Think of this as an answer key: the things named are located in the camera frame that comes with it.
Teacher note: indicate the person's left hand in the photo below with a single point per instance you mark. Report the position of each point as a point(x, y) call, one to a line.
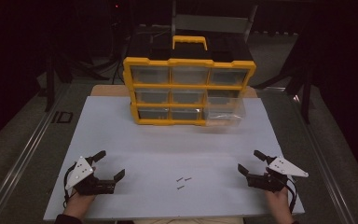
point(76, 203)

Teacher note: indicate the white table board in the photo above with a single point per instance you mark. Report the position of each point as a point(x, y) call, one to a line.
point(167, 149)

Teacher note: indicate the wooden table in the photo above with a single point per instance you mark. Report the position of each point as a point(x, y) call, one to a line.
point(108, 90)

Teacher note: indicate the black tripod stand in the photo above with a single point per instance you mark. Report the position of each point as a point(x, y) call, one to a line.
point(51, 77)

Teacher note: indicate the yellow black drawer cabinet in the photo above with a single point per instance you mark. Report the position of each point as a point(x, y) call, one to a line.
point(186, 85)

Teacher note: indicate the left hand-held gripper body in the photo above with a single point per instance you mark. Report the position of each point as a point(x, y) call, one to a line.
point(88, 185)

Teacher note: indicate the black rectangular floor frame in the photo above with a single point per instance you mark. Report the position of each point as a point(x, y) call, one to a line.
point(62, 117)

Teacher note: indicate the small metal screw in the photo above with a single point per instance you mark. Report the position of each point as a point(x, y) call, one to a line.
point(187, 179)
point(179, 179)
point(180, 187)

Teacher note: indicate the person's right hand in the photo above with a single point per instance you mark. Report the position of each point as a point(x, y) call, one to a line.
point(278, 202)

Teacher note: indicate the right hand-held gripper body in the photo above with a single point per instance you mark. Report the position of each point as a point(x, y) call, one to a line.
point(267, 181)

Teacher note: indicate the clear plastic drawer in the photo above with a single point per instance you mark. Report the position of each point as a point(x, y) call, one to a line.
point(223, 109)

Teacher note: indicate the metal floor rail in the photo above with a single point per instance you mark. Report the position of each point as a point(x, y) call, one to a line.
point(21, 158)
point(323, 161)

